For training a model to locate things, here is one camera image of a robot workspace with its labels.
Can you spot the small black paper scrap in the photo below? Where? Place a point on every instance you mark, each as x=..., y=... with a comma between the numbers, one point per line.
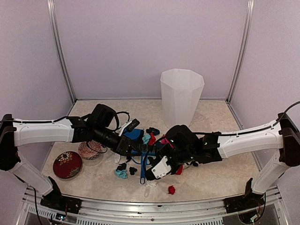
x=132, y=170

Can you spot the cyan paper scrap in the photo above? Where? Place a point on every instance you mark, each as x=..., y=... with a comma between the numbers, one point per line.
x=121, y=174

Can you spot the dark red floral bowl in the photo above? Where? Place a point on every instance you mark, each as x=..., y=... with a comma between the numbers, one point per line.
x=67, y=165

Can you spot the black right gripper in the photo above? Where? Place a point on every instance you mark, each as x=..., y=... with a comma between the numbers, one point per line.
x=167, y=147

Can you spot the aluminium front rail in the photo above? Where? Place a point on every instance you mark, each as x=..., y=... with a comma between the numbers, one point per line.
x=104, y=212

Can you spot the aluminium corner post left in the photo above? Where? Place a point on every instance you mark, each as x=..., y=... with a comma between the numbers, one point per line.
x=59, y=50

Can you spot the red white patterned bowl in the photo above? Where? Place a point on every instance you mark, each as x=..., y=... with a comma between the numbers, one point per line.
x=89, y=150

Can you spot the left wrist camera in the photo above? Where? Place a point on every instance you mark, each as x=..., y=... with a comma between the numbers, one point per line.
x=128, y=127

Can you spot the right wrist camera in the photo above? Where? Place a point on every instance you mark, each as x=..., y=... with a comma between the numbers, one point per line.
x=161, y=169

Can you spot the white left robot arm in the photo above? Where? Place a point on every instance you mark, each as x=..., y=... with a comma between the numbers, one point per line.
x=69, y=129

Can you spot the small red paper ball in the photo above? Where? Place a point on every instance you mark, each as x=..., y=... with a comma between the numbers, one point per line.
x=171, y=190

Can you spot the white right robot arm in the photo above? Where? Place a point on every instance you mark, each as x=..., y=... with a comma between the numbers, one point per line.
x=281, y=134

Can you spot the blue dustpan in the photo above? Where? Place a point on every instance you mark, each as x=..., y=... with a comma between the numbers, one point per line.
x=141, y=138

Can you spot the aluminium corner post right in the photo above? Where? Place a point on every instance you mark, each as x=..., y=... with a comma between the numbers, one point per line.
x=242, y=50

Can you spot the red paper scrap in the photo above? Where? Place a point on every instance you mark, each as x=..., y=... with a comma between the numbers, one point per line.
x=152, y=140

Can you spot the aluminium corner post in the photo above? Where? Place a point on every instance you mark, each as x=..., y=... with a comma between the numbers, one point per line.
x=242, y=50
x=59, y=50

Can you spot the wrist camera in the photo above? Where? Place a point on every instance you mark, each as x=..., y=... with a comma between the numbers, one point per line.
x=128, y=127
x=161, y=169

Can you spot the blue hand brush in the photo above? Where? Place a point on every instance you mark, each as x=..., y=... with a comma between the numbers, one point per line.
x=144, y=162

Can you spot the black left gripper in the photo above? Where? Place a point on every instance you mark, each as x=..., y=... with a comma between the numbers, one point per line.
x=122, y=146

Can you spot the white crumpled paper scrap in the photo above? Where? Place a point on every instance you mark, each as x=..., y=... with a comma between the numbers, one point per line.
x=151, y=184

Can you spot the white translucent plastic bin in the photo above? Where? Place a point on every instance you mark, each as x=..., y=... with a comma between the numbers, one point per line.
x=181, y=90

